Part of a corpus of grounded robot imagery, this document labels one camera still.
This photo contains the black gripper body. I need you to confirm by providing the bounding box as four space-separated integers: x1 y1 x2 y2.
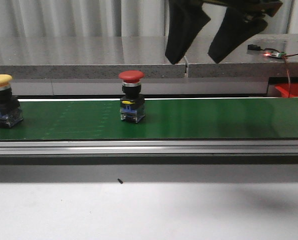
202 0 283 17

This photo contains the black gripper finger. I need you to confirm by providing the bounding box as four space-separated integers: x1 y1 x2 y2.
208 8 268 63
165 0 211 65

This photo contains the red mushroom push button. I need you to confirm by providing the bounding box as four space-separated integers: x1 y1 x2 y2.
118 70 145 123

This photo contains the yellow push button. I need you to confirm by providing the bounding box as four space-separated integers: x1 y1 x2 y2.
0 74 24 128

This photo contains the black connector plug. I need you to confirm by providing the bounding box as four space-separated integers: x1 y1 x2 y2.
247 44 262 51

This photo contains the small green circuit board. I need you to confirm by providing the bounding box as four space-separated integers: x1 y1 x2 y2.
263 50 286 59

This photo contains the red plastic bin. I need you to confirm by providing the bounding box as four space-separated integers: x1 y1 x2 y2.
274 83 298 98

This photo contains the green conveyor belt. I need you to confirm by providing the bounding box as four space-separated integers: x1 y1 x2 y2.
0 98 298 141

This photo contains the grey stone countertop left slab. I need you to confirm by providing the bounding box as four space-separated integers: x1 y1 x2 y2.
0 36 186 80

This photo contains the grey pleated curtain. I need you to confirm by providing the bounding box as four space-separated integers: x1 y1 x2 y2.
0 0 298 38

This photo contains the red brown wire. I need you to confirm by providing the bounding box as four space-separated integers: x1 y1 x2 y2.
282 52 298 99

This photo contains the aluminium conveyor frame rail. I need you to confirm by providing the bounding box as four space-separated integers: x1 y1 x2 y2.
0 139 298 157

